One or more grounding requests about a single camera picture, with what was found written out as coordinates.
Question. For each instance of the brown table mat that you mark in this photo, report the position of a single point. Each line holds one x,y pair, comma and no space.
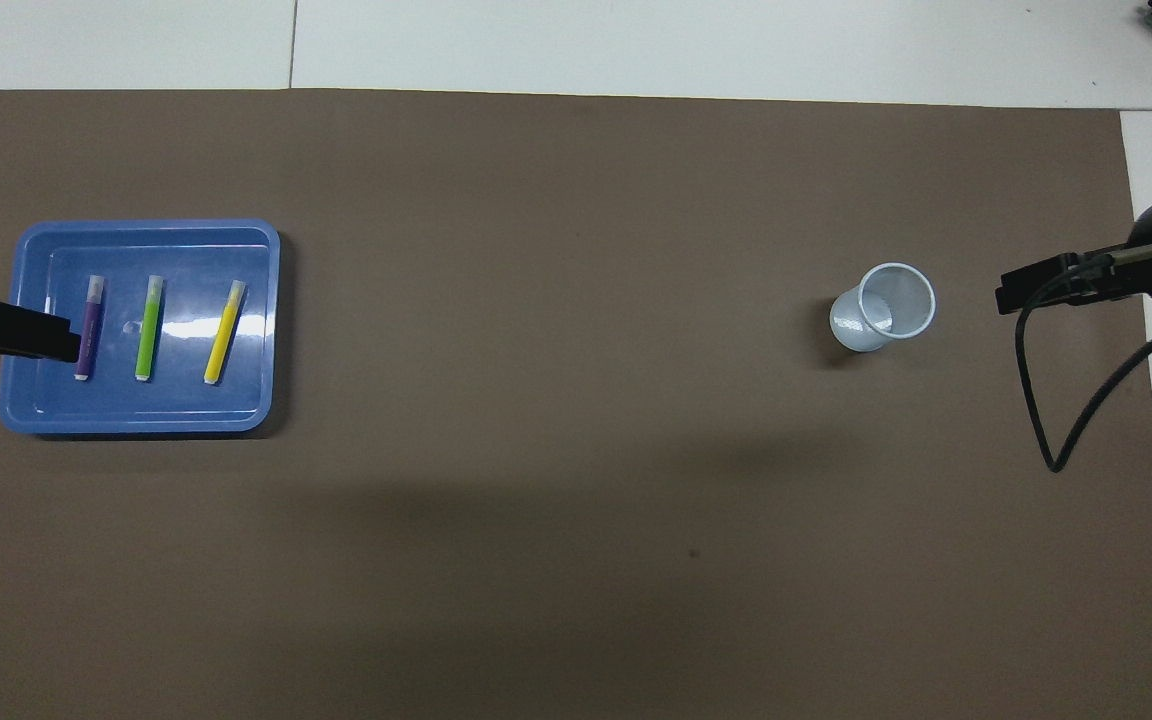
576,500

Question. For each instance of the blue plastic tray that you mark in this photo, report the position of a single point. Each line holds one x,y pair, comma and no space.
196,400

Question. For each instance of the purple highlighter pen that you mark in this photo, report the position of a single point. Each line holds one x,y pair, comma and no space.
89,335

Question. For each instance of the green highlighter pen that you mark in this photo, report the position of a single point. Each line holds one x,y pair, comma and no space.
147,330

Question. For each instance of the translucent plastic cup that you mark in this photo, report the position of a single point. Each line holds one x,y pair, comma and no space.
866,335

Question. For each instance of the yellow highlighter pen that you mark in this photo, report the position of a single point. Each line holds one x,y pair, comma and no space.
223,335

